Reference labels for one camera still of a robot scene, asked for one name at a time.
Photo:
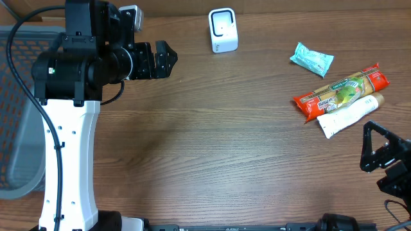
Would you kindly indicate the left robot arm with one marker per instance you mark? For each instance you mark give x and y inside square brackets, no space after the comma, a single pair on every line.
[97,49]

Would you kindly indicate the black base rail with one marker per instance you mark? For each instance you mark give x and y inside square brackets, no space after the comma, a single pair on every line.
[328,222]

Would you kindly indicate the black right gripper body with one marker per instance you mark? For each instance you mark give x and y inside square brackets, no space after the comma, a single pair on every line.
[390,154]

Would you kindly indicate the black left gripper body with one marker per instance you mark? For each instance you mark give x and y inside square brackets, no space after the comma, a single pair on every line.
[141,61]

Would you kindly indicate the green juice pouch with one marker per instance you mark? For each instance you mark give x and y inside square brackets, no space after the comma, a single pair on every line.
[347,95]

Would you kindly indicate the white barcode scanner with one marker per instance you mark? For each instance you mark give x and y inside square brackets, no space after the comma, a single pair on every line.
[223,30]

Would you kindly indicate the orange spaghetti packet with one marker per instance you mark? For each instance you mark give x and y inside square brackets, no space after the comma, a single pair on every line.
[314,103]

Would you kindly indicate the grey plastic basket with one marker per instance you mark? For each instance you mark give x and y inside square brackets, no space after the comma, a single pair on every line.
[22,133]

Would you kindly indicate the white tube with gold cap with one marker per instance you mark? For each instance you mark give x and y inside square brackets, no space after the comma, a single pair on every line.
[336,121]

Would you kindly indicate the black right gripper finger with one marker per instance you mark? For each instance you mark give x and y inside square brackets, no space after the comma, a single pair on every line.
[394,141]
[370,160]

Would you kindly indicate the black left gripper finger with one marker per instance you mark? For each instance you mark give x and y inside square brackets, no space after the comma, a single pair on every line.
[164,53]
[163,65]

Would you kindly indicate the teal snack packet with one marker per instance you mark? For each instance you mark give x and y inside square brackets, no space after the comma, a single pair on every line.
[318,63]

